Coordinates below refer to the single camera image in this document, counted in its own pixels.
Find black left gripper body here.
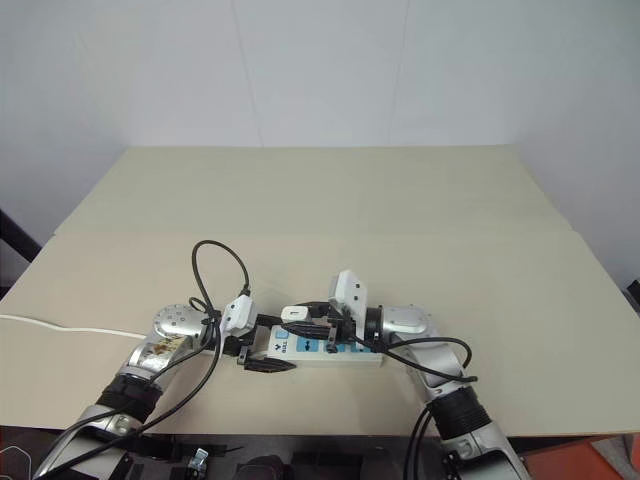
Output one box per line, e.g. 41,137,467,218
222,329,262,371

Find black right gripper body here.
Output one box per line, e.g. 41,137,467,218
311,301,354,355

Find white power strip blue buttons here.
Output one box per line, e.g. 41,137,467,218
248,322,386,370

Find dark rounded shape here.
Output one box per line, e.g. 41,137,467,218
238,453,297,480

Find small metal clamp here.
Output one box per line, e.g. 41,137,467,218
185,447,211,474

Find black panel beside table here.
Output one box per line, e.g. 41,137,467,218
0,206,44,297

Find orange panel under table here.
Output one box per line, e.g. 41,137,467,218
517,433,640,480

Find dark object beside table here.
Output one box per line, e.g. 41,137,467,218
624,279,640,322

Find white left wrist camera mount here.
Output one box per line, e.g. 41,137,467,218
218,294,260,347

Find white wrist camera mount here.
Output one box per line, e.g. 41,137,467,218
326,269,372,347
218,294,260,347

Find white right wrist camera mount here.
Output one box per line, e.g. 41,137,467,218
326,269,372,347

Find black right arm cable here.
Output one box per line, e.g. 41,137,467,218
367,333,482,480

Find white power strip cord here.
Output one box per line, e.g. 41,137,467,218
0,313,152,340

